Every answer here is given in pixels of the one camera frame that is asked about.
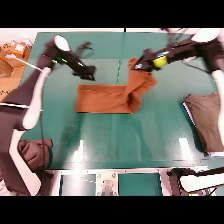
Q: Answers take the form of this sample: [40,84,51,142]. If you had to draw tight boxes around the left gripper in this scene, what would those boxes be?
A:
[71,63,98,82]

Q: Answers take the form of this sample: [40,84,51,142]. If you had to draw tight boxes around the silver frame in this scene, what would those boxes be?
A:
[46,167,224,197]

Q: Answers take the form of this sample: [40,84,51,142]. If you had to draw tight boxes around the grey-brown folded garment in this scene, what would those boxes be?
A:
[183,92,224,155]

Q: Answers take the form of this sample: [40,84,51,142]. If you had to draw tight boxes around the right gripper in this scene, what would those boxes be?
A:
[133,48,158,73]

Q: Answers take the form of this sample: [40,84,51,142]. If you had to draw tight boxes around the brown cardboard boxes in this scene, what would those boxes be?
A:
[0,39,34,102]

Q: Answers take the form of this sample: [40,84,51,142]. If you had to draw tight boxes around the orange T-shirt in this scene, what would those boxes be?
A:
[75,58,158,115]

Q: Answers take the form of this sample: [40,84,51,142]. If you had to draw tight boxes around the brown garment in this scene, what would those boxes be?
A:
[18,138,54,173]

